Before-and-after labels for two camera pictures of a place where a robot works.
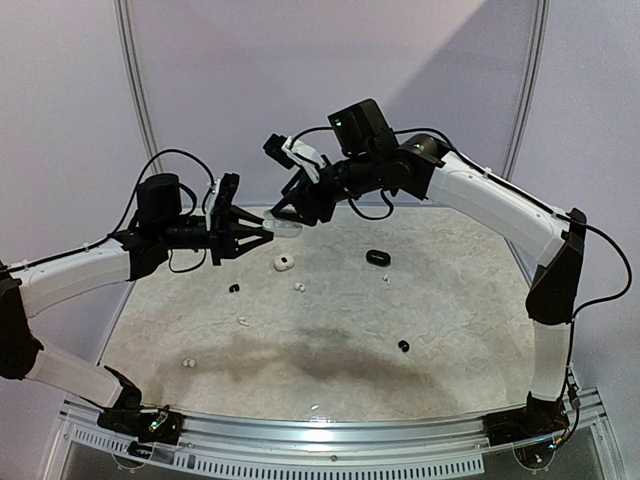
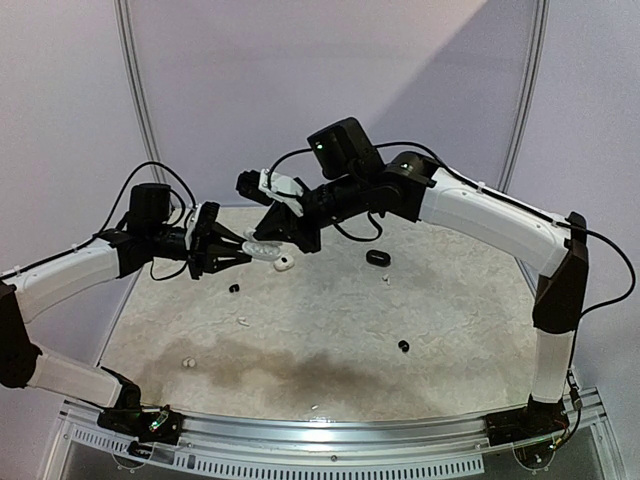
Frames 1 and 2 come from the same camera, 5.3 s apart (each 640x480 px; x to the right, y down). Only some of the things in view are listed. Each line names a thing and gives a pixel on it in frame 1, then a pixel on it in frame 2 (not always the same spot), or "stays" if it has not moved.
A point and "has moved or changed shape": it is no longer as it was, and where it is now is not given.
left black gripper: [225, 229] to [203, 246]
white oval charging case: [281, 228] has moved or changed shape
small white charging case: [283, 262] stays
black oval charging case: [378, 257] stays
